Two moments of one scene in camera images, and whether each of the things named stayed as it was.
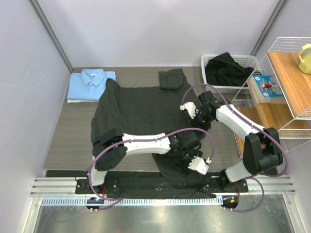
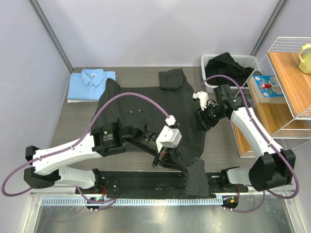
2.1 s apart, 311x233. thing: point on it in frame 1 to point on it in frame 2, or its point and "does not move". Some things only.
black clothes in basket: x=222 y=69 does not move
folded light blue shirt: x=88 y=84 does not move
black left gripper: x=193 y=153 to x=161 y=157
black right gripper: x=194 y=122 does not move
